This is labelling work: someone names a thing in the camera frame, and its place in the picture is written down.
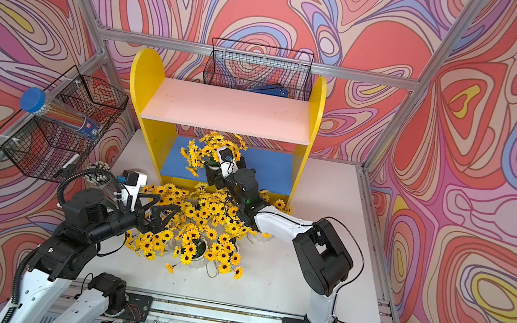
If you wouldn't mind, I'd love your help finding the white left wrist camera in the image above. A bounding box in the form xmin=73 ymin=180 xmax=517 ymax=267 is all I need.
xmin=118 ymin=170 xmax=148 ymax=212

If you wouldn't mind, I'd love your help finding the sunflower pot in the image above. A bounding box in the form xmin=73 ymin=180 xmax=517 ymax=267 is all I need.
xmin=223 ymin=205 xmax=256 ymax=240
xmin=125 ymin=229 xmax=174 ymax=261
xmin=180 ymin=131 xmax=248 ymax=178
xmin=259 ymin=190 xmax=292 ymax=215
xmin=204 ymin=235 xmax=244 ymax=280
xmin=166 ymin=228 xmax=209 ymax=275
xmin=184 ymin=182 xmax=230 ymax=229
xmin=140 ymin=183 xmax=194 ymax=225

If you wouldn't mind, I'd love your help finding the yellow pink blue wooden shelf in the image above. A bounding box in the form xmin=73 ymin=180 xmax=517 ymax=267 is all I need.
xmin=129 ymin=48 xmax=327 ymax=204

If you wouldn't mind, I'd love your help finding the clear cup of pencils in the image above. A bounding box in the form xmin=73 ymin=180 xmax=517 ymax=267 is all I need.
xmin=83 ymin=161 xmax=111 ymax=187

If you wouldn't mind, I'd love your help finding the black wire basket back wall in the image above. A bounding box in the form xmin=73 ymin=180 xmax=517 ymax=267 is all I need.
xmin=202 ymin=37 xmax=315 ymax=101

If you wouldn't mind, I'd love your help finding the black wire basket left wall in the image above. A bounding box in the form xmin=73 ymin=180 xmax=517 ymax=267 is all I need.
xmin=0 ymin=67 xmax=128 ymax=182

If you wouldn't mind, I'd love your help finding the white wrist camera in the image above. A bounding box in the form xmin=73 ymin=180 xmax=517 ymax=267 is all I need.
xmin=118 ymin=170 xmax=148 ymax=212
xmin=217 ymin=146 xmax=238 ymax=178

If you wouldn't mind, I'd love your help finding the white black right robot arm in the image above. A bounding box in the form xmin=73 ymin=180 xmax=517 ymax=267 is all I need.
xmin=204 ymin=162 xmax=354 ymax=323

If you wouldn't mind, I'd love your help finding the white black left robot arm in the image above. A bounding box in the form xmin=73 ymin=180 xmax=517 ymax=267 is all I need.
xmin=0 ymin=167 xmax=180 ymax=323

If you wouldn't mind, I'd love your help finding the black wire basket wall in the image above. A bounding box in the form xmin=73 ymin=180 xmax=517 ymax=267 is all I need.
xmin=0 ymin=67 xmax=128 ymax=182
xmin=202 ymin=37 xmax=315 ymax=101

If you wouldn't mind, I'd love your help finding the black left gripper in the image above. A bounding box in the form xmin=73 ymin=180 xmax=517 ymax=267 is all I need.
xmin=83 ymin=183 xmax=180 ymax=259

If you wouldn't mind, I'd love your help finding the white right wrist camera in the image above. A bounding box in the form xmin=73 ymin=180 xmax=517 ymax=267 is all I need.
xmin=217 ymin=146 xmax=238 ymax=178

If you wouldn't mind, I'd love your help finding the clear tube with blue cap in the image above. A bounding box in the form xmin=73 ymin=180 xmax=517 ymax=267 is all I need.
xmin=19 ymin=88 xmax=102 ymax=141

